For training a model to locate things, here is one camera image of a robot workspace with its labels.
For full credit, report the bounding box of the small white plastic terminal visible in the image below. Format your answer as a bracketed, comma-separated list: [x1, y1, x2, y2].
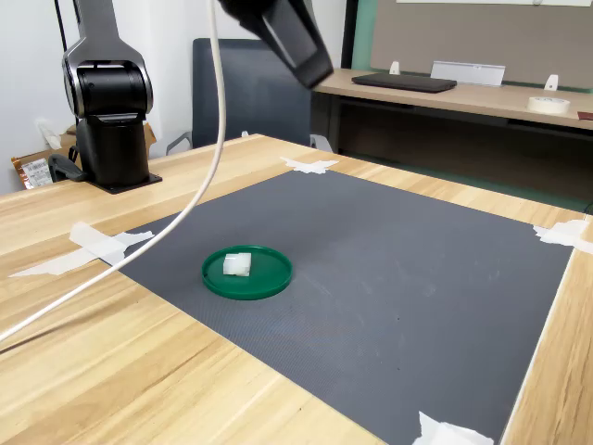
[222, 252, 253, 278]

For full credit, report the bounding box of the round green lid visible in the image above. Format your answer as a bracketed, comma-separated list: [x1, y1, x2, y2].
[200, 244, 294, 301]

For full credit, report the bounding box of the dark grey office chair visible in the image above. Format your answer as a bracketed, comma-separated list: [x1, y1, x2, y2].
[165, 38, 334, 157]

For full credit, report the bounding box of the black laptop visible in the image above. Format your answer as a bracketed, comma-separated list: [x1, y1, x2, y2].
[350, 71, 459, 95]

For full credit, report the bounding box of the white masking tape patch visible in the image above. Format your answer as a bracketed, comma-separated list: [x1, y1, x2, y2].
[280, 156, 340, 176]
[411, 411, 496, 445]
[7, 220, 156, 279]
[532, 218, 593, 255]

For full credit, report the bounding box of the grey partition with green edge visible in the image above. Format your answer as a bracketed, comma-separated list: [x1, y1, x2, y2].
[340, 0, 593, 92]

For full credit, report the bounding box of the beige side desk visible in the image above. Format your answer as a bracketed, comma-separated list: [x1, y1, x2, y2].
[309, 68, 593, 205]

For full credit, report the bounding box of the black table clamp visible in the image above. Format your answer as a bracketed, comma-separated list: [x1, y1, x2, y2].
[47, 146, 89, 184]

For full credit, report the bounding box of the masking tape roll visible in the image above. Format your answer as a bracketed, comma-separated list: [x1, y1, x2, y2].
[526, 95, 571, 115]

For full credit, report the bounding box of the dark grey mat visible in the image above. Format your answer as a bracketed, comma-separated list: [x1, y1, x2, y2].
[110, 169, 576, 445]

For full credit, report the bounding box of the brown packet with white label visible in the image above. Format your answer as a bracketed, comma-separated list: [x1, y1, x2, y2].
[10, 156, 52, 190]

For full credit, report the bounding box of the white camera cable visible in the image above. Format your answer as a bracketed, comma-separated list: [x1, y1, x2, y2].
[0, 0, 228, 343]

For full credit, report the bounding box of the silver cable duct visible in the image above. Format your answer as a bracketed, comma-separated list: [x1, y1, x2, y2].
[430, 59, 506, 88]

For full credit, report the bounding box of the thin black cable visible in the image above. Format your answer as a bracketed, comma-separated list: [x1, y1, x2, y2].
[54, 0, 69, 52]

